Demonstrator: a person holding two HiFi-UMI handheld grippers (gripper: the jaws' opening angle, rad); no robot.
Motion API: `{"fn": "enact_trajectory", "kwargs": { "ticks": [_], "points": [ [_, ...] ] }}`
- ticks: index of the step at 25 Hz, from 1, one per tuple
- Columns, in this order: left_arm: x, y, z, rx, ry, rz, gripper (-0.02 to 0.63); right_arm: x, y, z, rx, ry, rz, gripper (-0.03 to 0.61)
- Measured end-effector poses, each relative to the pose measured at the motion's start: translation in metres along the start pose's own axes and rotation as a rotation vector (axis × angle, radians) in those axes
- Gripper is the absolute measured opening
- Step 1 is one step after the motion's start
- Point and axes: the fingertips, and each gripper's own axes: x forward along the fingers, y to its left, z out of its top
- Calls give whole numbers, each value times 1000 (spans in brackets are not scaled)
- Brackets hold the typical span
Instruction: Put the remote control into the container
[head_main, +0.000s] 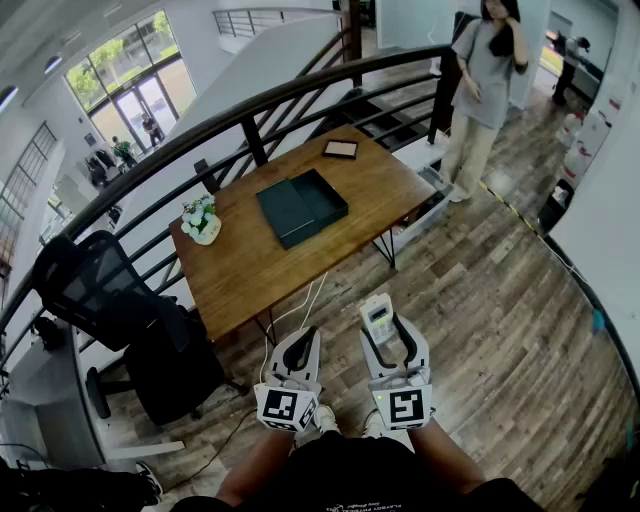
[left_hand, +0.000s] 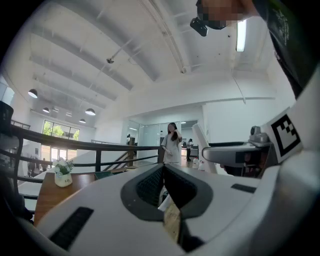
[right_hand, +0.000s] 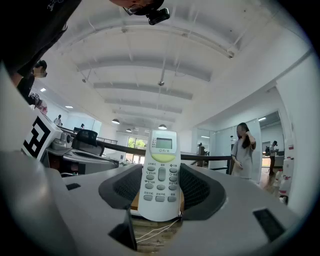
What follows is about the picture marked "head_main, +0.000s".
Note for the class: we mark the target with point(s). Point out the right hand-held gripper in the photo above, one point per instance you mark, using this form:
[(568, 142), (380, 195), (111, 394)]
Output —
[(405, 405)]

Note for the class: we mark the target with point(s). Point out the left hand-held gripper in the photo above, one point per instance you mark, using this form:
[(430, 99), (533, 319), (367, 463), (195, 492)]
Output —
[(287, 406)]

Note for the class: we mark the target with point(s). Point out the white remote control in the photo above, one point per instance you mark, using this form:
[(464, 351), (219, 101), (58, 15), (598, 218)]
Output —
[(377, 316)]

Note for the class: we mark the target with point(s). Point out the dark green box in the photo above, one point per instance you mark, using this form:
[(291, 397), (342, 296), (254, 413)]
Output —
[(295, 210)]

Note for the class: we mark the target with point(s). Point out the person's left forearm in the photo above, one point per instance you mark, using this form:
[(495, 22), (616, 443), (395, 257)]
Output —
[(260, 465)]

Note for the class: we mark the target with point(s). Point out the person's right forearm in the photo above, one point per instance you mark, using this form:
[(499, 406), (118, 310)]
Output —
[(445, 460)]

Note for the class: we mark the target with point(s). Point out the black metal table leg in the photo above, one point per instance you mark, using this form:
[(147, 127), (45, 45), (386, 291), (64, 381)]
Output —
[(265, 327), (386, 250)]

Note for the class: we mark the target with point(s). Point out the person's left white shoe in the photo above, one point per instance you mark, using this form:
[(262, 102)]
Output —
[(326, 419)]

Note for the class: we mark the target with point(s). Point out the person's white shoe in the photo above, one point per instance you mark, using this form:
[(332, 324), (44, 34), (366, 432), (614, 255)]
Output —
[(326, 419), (374, 424)]

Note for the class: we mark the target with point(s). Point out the person's right white shoe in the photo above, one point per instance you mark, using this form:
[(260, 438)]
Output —
[(374, 424)]

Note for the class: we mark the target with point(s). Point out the person's black shirt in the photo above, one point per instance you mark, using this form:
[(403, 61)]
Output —
[(350, 475)]

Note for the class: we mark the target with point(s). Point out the clear plastic bin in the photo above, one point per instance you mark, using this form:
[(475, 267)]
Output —
[(425, 205)]

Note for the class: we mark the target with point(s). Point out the flower pot with daisies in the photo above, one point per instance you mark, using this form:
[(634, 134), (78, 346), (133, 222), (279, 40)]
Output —
[(202, 222)]

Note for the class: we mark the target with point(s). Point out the black sneaker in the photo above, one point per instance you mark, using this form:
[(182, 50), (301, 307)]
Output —
[(150, 480)]

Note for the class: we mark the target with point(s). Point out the teal object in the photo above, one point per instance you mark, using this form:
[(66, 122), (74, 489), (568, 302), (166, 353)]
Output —
[(598, 321)]

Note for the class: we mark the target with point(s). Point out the black mesh office chair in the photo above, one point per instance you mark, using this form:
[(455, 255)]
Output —
[(100, 295)]

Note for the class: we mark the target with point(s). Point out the black trash bin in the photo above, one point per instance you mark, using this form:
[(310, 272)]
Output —
[(555, 207)]

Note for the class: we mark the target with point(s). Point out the dark staircase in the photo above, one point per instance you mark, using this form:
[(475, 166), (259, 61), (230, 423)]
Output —
[(385, 117)]

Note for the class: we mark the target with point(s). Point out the black metal railing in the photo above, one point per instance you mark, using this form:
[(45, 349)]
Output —
[(220, 125)]

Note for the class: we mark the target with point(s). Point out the white desk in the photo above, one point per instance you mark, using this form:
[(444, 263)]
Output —
[(50, 395)]

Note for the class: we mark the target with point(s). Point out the white water jug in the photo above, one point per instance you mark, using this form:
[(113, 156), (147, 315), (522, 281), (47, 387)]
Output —
[(572, 129), (577, 161)]

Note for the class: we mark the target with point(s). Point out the black picture frame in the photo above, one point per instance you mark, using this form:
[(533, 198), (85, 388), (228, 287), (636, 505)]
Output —
[(340, 149)]

